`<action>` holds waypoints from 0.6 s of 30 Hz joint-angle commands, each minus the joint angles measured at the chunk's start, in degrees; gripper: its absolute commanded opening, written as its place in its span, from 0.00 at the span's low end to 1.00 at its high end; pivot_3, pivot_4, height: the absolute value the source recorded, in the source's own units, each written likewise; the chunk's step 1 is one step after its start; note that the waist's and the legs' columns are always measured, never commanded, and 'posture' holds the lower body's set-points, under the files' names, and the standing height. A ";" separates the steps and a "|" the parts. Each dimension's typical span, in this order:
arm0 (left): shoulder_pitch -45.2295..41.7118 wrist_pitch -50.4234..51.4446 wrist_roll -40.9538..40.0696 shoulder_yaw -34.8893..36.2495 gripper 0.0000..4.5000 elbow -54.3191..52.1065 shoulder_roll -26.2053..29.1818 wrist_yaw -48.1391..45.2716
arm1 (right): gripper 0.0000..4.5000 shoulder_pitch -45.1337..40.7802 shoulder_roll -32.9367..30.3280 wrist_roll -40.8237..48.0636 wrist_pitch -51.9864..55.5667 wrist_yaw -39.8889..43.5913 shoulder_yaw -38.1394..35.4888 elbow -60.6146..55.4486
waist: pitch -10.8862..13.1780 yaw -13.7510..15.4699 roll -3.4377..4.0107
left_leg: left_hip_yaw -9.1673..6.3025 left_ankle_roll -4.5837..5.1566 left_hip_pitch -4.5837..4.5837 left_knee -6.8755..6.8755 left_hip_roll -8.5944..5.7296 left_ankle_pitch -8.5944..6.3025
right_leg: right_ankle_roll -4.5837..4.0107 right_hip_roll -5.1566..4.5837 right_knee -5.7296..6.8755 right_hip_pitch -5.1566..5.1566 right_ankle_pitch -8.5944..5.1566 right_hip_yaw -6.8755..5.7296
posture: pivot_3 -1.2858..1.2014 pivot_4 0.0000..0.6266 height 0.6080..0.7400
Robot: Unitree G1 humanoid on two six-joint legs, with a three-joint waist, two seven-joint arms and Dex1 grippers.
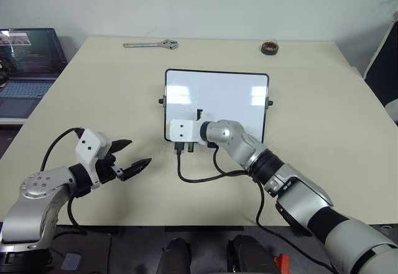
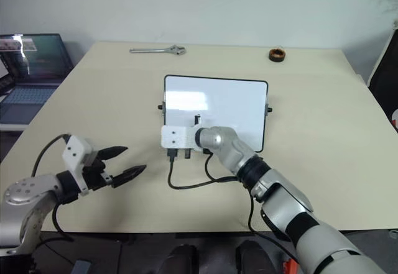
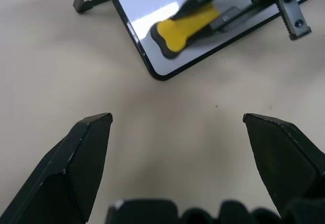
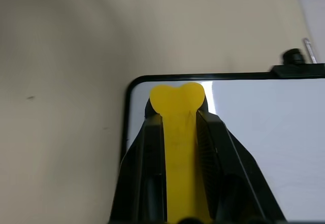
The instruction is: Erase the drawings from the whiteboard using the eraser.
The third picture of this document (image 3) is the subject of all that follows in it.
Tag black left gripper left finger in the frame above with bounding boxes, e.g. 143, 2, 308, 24
0, 112, 114, 224

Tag yellow and black eraser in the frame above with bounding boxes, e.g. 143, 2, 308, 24
150, 2, 220, 59

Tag black-framed whiteboard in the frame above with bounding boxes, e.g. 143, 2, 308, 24
106, 0, 317, 81

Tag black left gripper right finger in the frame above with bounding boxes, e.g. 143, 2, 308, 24
242, 113, 325, 221

